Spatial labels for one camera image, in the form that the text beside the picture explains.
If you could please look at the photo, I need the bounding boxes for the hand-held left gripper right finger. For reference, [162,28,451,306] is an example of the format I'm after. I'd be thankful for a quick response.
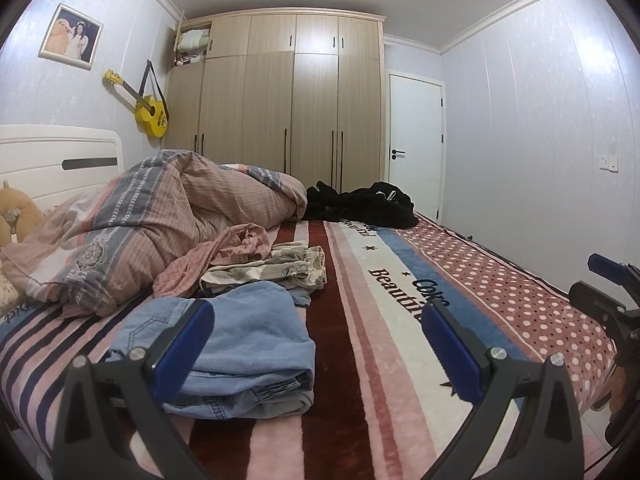
[421,302,586,480]

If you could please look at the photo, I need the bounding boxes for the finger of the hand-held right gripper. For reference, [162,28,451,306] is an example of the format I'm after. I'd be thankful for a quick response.
[587,253,640,291]
[569,281,638,333]

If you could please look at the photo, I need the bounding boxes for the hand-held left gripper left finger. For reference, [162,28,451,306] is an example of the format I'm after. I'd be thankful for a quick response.
[52,299,216,480]

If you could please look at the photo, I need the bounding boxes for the light blue denim pants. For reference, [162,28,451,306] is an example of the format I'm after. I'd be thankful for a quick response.
[105,281,317,420]

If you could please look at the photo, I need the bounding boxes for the person's right hand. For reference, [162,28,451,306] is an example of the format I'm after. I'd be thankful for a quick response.
[606,364,629,411]

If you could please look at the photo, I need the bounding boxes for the striped and dotted printed blanket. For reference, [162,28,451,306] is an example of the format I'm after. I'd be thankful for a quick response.
[0,212,618,480]

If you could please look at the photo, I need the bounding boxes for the pink checked garment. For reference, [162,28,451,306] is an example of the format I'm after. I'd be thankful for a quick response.
[152,224,273,298]

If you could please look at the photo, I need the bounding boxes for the beige patterned garment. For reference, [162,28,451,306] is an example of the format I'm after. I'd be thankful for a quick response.
[200,241,327,308]

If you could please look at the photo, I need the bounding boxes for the pink striped duvet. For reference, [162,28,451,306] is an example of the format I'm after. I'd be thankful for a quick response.
[0,149,308,317]

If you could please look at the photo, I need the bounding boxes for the black clothing pile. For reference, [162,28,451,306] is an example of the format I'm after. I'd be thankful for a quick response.
[305,181,418,228]

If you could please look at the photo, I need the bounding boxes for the fluffy beige cushion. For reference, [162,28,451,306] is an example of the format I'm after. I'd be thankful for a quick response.
[0,270,23,328]

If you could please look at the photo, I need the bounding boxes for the tan plush toy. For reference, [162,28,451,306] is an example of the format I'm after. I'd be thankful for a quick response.
[0,180,46,248]

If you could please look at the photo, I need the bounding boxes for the white door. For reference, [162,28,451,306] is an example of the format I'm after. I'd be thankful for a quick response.
[387,72,446,221]

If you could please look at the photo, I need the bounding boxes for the yellow guitar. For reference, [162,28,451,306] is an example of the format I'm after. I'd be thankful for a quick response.
[103,60,170,138]

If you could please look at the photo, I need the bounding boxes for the white headboard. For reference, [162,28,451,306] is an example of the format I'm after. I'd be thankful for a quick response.
[0,124,123,221]

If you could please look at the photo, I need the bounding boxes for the wooden wardrobe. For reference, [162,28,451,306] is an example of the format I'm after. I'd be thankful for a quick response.
[165,9,387,196]

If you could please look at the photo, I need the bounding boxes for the stacked folded clothes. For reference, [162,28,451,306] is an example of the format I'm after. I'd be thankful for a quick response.
[174,29,211,67]

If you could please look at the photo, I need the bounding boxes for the framed wall picture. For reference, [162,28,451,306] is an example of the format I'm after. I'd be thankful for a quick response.
[39,3,104,69]

